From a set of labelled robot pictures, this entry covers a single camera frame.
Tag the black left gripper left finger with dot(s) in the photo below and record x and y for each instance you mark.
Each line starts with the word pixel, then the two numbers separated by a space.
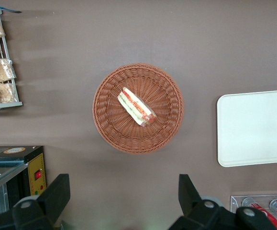
pixel 54 194

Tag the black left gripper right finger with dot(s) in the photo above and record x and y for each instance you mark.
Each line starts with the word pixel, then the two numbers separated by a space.
pixel 191 198

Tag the cream plastic tray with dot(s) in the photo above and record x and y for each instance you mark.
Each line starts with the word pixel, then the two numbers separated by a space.
pixel 255 129

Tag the tray of packaged snacks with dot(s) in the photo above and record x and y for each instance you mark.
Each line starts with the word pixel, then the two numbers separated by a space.
pixel 9 72

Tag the black yellow food warmer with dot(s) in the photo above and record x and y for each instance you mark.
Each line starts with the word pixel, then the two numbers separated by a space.
pixel 36 165

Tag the clear acrylic bottle rack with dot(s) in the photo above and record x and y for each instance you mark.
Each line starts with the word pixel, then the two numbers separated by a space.
pixel 235 203

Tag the round brown wicker basket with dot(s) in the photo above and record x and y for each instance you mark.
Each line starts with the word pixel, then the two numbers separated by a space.
pixel 109 115

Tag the wrapped triangle sandwich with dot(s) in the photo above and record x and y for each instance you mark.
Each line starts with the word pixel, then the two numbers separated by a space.
pixel 136 107

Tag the blue tape strip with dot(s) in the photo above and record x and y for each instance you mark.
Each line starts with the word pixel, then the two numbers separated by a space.
pixel 11 10

